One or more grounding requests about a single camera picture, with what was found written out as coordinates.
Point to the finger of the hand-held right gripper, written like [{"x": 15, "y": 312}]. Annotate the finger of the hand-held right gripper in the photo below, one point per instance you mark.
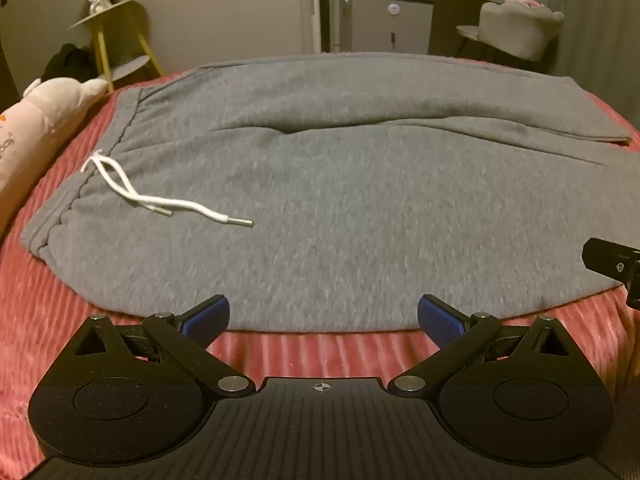
[{"x": 612, "y": 260}]

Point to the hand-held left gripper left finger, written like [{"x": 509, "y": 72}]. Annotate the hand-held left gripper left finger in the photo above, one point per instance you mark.
[{"x": 207, "y": 317}]

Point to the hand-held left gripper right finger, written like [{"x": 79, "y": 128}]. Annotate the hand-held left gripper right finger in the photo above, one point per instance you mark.
[{"x": 441, "y": 317}]

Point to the grey sweat pants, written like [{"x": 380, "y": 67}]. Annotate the grey sweat pants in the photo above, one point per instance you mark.
[{"x": 320, "y": 185}]

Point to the pink ribbed bed cover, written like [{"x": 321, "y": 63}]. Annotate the pink ribbed bed cover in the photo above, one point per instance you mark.
[{"x": 30, "y": 310}]

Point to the white upholstered chair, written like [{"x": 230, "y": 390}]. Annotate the white upholstered chair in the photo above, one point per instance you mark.
[{"x": 515, "y": 27}]

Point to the pink plush pillow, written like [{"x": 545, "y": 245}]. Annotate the pink plush pillow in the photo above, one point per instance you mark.
[{"x": 35, "y": 130}]

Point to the black cloth bag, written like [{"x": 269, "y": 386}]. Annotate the black cloth bag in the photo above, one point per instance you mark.
[{"x": 67, "y": 62}]

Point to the yellow-legged round side table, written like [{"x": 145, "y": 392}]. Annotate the yellow-legged round side table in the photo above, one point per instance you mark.
[{"x": 122, "y": 35}]

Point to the grey drawer cabinet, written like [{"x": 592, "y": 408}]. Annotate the grey drawer cabinet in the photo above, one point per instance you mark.
[{"x": 385, "y": 25}]

